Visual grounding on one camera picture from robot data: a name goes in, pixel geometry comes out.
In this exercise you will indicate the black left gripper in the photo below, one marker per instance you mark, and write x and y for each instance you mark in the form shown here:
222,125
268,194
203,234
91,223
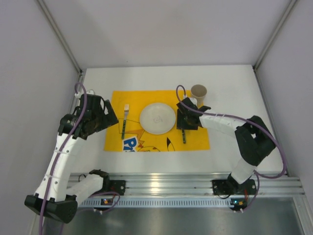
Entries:
105,117

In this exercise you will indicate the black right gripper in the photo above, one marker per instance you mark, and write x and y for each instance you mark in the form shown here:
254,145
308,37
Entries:
184,120

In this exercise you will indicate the green handled spoon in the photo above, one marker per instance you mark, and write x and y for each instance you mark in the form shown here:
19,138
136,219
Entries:
183,136

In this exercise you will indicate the yellow cartoon placemat cloth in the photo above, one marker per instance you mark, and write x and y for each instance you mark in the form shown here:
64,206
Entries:
136,138

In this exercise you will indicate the white bowl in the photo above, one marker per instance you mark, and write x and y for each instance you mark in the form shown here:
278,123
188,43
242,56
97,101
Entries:
157,118

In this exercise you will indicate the beige paper cup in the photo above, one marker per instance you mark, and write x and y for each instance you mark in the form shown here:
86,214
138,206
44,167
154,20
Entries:
198,92

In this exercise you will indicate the green handled fork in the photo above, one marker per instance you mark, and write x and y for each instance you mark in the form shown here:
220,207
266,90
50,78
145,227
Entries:
126,112

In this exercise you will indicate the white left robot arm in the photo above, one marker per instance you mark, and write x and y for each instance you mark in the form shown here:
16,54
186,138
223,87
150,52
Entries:
53,199

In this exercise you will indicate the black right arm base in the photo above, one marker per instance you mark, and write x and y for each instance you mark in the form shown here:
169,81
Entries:
221,187

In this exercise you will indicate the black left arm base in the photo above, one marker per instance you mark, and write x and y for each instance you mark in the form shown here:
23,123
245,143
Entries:
118,186

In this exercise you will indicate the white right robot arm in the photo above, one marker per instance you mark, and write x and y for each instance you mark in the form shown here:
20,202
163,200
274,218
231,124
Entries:
251,135

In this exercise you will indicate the aluminium rail frame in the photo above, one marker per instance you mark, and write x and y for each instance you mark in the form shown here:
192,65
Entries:
199,184

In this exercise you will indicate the perforated metal cable tray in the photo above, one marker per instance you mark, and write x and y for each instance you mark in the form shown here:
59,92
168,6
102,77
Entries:
132,202

